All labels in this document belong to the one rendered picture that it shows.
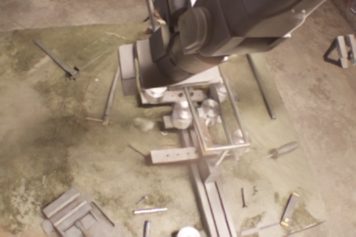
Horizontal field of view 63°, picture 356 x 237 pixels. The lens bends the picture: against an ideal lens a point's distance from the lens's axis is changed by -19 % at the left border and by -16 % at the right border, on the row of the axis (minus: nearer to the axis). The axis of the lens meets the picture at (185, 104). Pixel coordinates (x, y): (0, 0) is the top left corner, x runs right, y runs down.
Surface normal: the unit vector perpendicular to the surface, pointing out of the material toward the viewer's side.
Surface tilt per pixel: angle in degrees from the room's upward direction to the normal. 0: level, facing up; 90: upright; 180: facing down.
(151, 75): 30
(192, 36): 90
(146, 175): 0
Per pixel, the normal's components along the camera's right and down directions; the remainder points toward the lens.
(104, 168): 0.24, -0.59
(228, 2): -0.90, 0.19
